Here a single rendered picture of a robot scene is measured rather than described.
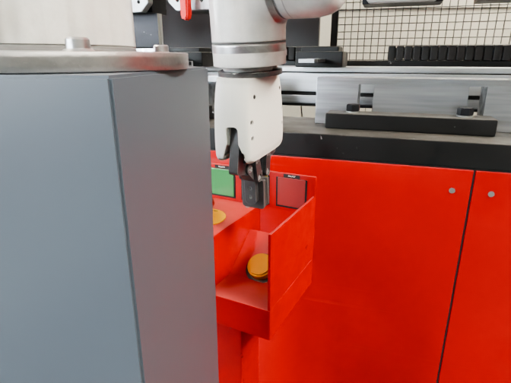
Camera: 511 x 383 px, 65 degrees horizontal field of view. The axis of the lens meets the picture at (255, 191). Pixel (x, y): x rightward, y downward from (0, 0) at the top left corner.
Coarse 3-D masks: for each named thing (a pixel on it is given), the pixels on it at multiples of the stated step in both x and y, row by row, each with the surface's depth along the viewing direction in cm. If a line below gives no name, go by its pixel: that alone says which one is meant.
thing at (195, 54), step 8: (176, 48) 114; (184, 48) 113; (192, 48) 112; (200, 48) 112; (208, 48) 117; (192, 56) 112; (200, 56) 111; (208, 56) 115; (200, 64) 112; (208, 64) 115
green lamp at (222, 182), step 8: (216, 168) 67; (216, 176) 67; (224, 176) 66; (232, 176) 66; (216, 184) 68; (224, 184) 67; (232, 184) 66; (216, 192) 68; (224, 192) 67; (232, 192) 66
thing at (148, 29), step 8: (136, 16) 93; (144, 16) 92; (152, 16) 92; (160, 16) 93; (136, 24) 94; (144, 24) 93; (152, 24) 92; (160, 24) 93; (136, 32) 94; (144, 32) 94; (152, 32) 93; (160, 32) 93; (136, 40) 95; (144, 40) 94; (152, 40) 94; (160, 40) 94; (136, 48) 96; (144, 48) 95; (152, 48) 95
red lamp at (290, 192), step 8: (280, 184) 62; (288, 184) 61; (296, 184) 61; (304, 184) 60; (280, 192) 62; (288, 192) 62; (296, 192) 61; (304, 192) 60; (280, 200) 63; (288, 200) 62; (296, 200) 61; (304, 200) 61
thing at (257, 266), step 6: (252, 258) 58; (258, 258) 58; (264, 258) 58; (252, 264) 58; (258, 264) 58; (264, 264) 57; (252, 270) 57; (258, 270) 57; (264, 270) 57; (252, 276) 57; (258, 276) 57; (264, 276) 57
